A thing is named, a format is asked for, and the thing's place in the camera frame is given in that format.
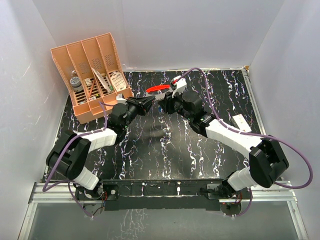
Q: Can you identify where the white paper card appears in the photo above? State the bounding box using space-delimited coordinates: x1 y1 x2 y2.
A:
91 67 113 94

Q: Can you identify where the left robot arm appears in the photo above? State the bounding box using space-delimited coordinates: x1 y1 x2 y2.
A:
46 96 156 200

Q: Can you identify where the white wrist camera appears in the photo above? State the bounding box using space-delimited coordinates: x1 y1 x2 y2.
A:
116 93 127 104
170 75 187 98

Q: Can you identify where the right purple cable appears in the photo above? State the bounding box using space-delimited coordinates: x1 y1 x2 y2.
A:
179 67 314 217

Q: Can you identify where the aluminium frame rail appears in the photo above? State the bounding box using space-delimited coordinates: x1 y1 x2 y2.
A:
19 182 309 240

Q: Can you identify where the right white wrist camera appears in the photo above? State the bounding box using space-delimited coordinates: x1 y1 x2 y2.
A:
170 75 187 98

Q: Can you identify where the grey round jar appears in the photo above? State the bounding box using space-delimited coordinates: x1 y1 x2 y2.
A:
69 76 83 92

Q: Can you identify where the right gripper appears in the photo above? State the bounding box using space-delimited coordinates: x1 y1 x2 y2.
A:
159 88 193 122

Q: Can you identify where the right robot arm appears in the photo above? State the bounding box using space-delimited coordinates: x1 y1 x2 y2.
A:
158 91 289 199

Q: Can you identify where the pink desk organizer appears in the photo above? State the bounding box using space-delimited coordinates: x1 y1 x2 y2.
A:
51 33 133 124

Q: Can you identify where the small white box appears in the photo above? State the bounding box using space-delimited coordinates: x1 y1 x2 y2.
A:
231 114 252 133

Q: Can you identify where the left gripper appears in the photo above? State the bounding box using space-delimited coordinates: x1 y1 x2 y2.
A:
122 96 156 130

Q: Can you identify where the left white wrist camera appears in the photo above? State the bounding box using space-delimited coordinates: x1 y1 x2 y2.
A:
116 93 127 104

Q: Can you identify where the white labelled packet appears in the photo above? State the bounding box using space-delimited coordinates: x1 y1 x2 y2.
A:
110 71 127 92

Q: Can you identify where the orange pencil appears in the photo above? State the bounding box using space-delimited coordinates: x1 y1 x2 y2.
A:
88 80 96 98

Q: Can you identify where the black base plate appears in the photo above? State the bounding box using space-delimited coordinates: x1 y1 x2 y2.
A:
75 179 251 213

